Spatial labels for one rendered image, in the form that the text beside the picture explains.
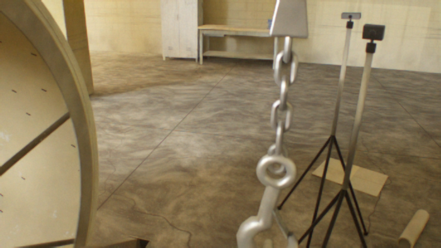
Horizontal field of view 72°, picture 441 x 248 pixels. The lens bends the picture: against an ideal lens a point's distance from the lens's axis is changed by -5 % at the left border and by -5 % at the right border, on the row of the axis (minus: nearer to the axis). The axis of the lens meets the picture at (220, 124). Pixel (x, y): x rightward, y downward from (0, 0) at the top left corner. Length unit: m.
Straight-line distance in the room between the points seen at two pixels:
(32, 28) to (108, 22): 8.63
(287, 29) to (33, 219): 1.60
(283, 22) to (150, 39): 8.97
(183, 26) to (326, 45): 3.54
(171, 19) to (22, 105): 6.53
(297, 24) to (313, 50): 8.11
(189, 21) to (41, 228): 6.58
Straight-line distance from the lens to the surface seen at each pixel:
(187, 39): 7.81
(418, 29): 8.78
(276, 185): 0.32
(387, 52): 8.65
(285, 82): 0.28
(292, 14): 0.27
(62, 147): 1.56
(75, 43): 5.15
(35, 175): 1.71
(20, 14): 1.14
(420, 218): 2.63
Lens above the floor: 1.48
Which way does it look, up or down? 22 degrees down
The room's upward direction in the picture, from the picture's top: 1 degrees clockwise
